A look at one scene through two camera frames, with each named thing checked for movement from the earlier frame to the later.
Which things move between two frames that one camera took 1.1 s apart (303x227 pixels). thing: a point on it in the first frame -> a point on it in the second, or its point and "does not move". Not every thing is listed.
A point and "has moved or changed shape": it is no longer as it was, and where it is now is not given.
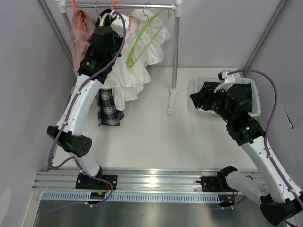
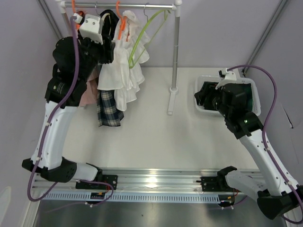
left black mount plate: [83, 182] does not move
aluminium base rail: [129, 180] does not move
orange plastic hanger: [111, 5] has moved or changed shape
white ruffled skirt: [144, 44] has moved or changed shape
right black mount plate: [215, 183] does not move
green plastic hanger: [139, 36] -> [166, 14]
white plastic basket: [256, 105] does not move
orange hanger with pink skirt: [78, 15] does not move
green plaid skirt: [246, 87] does not move
